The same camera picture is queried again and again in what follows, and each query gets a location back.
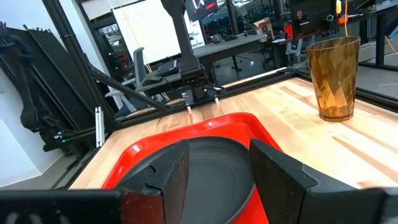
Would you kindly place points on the black round plate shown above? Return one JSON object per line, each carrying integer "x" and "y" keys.
{"x": 217, "y": 174}

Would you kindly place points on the small red box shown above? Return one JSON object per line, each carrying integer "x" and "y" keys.
{"x": 288, "y": 31}

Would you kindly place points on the brown cardboard box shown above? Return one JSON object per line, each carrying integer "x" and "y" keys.
{"x": 264, "y": 27}

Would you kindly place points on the black computer keyboard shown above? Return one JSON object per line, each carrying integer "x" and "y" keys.
{"x": 168, "y": 67}

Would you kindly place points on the monitor with lit screen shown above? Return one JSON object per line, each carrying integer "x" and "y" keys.
{"x": 201, "y": 7}

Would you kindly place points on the white aluminium extrusion piece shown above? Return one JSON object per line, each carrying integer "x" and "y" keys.
{"x": 99, "y": 126}

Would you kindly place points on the red plastic tray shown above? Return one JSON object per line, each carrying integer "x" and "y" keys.
{"x": 217, "y": 124}

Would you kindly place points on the black diagonal frame brace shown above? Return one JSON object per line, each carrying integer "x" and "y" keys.
{"x": 124, "y": 88}

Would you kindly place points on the black table edge rail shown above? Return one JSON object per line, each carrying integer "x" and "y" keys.
{"x": 248, "y": 85}

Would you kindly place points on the amber faceted plastic cup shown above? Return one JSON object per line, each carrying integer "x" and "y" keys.
{"x": 332, "y": 77}

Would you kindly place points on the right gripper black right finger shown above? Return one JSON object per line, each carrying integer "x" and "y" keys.
{"x": 280, "y": 186}

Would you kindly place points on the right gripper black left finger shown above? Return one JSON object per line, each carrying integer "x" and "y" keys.
{"x": 158, "y": 183}

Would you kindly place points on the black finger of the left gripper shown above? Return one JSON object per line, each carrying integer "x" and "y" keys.
{"x": 189, "y": 109}
{"x": 216, "y": 100}

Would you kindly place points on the black rig frame post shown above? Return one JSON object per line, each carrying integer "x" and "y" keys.
{"x": 73, "y": 46}

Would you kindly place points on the stacked black metal frames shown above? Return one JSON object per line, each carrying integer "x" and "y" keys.
{"x": 40, "y": 77}

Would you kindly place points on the black workbench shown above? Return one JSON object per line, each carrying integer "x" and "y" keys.
{"x": 317, "y": 15}

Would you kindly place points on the grey office desk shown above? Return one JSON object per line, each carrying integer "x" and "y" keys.
{"x": 227, "y": 46}

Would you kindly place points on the grey office chair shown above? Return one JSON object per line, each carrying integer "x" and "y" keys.
{"x": 139, "y": 65}

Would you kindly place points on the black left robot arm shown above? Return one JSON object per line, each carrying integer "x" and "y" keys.
{"x": 183, "y": 37}

